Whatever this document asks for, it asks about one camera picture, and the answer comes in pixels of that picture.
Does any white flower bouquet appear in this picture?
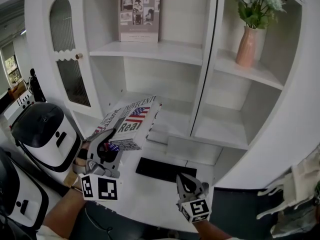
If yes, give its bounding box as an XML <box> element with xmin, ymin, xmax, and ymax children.
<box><xmin>221</xmin><ymin>0</ymin><xmax>287</xmax><ymax>30</ymax></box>

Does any window with green view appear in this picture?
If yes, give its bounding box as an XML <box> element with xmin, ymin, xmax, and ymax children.
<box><xmin>1</xmin><ymin>55</ymin><xmax>22</xmax><ymax>85</ymax></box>

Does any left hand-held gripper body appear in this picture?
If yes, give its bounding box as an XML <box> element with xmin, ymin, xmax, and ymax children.
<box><xmin>80</xmin><ymin>158</ymin><xmax>120</xmax><ymax>202</ymax></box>

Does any pink ribbed vase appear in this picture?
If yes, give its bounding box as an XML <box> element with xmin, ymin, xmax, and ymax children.
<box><xmin>235</xmin><ymin>25</ymin><xmax>258</xmax><ymax>68</ymax></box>

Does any grey photo cover book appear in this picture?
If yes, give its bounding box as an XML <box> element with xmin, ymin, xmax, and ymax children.
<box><xmin>117</xmin><ymin>0</ymin><xmax>162</xmax><ymax>43</ymax></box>

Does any white shelf cabinet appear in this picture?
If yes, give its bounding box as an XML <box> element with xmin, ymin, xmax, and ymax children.
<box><xmin>24</xmin><ymin>0</ymin><xmax>307</xmax><ymax>187</ymax></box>

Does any white ornate chair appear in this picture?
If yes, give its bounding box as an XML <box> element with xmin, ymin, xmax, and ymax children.
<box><xmin>256</xmin><ymin>143</ymin><xmax>320</xmax><ymax>240</ymax></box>

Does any white arched glass cabinet door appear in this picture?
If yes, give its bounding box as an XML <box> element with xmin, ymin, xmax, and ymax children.
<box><xmin>42</xmin><ymin>0</ymin><xmax>103</xmax><ymax>120</ymax></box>

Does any black keyboard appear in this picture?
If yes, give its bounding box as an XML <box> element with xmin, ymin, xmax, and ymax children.
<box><xmin>135</xmin><ymin>157</ymin><xmax>198</xmax><ymax>184</ymax></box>

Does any person's left hand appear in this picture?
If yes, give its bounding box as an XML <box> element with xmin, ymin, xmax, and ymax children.
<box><xmin>72</xmin><ymin>156</ymin><xmax>88</xmax><ymax>175</ymax></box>

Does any white table top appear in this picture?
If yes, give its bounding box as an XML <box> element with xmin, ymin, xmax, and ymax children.
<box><xmin>72</xmin><ymin>141</ymin><xmax>218</xmax><ymax>235</ymax></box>

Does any brown cardboard box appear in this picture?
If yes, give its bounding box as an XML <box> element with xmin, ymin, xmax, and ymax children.
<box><xmin>62</xmin><ymin>170</ymin><xmax>79</xmax><ymax>189</ymax></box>

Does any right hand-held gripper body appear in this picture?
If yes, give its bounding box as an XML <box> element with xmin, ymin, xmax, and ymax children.
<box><xmin>176</xmin><ymin>192</ymin><xmax>211</xmax><ymax>224</ymax></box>

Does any white rack with black slots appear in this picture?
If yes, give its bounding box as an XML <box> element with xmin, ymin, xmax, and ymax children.
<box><xmin>17</xmin><ymin>93</ymin><xmax>33</xmax><ymax>110</ymax></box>

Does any white black service robot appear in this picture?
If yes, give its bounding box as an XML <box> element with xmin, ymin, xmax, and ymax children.
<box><xmin>11</xmin><ymin>101</ymin><xmax>82</xmax><ymax>173</ymax></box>
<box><xmin>0</xmin><ymin>147</ymin><xmax>50</xmax><ymax>231</ymax></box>

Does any person's left forearm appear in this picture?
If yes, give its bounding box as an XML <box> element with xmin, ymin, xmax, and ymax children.
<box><xmin>42</xmin><ymin>187</ymin><xmax>87</xmax><ymax>237</ymax></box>

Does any person's white shirt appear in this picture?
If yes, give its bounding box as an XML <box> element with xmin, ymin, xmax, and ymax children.
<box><xmin>36</xmin><ymin>230</ymin><xmax>68</xmax><ymax>240</ymax></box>

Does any flag print book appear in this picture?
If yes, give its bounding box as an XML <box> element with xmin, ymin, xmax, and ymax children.
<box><xmin>91</xmin><ymin>95</ymin><xmax>161</xmax><ymax>152</ymax></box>

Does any person's right forearm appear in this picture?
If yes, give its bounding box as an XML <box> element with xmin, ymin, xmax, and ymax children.
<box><xmin>193</xmin><ymin>218</ymin><xmax>233</xmax><ymax>240</ymax></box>

